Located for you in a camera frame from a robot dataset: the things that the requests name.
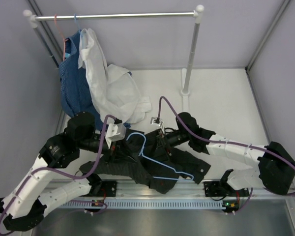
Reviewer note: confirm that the black pinstriped shirt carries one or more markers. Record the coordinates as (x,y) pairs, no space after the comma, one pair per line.
(144,168)

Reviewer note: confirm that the aluminium mounting rail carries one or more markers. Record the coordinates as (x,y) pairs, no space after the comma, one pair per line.
(213,189)

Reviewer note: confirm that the light blue hanger with shirt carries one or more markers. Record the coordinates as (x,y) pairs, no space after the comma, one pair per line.
(78,32)

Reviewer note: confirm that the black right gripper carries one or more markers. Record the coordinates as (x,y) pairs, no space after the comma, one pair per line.
(162,143)

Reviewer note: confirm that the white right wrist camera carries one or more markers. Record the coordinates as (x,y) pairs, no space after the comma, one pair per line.
(157,122)

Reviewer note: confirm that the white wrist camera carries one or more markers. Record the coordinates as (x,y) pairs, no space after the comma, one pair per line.
(157,122)
(115,132)

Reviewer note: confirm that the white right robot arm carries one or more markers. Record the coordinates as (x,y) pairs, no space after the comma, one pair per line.
(270,166)

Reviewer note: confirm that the metal clothes rack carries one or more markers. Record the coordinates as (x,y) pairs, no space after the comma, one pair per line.
(197,14)

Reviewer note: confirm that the pink hanger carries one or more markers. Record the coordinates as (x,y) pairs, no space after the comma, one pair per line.
(61,35)

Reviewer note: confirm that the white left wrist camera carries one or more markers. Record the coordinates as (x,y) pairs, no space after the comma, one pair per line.
(115,132)

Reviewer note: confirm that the blue checkered shirt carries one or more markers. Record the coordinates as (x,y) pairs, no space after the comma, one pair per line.
(83,75)

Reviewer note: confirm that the white shirt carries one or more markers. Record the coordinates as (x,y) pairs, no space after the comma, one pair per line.
(112,89)

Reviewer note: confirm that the white slotted cable duct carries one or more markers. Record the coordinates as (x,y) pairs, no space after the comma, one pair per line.
(168,204)

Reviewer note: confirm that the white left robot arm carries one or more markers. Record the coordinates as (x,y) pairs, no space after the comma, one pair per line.
(63,170)

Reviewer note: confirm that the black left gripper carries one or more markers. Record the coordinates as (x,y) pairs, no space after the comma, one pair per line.
(119,155)

